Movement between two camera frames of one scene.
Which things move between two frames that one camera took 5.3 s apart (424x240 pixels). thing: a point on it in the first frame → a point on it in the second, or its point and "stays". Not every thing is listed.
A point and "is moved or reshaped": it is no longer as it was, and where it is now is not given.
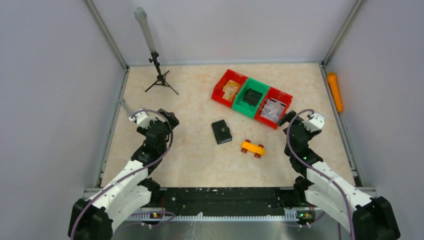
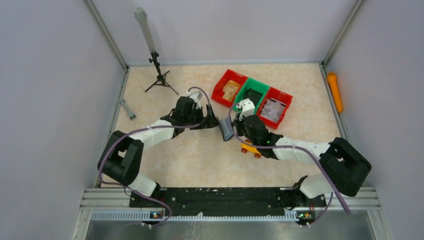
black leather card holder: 222,133 is moved or reshaped
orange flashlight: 332,79 stays
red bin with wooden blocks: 228,87 stays
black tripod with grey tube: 141,16 stays
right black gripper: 297,120 → 238,123
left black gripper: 168,125 → 212,122
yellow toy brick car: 257,150 stays
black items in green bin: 252,96 stays
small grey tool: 122,101 stays
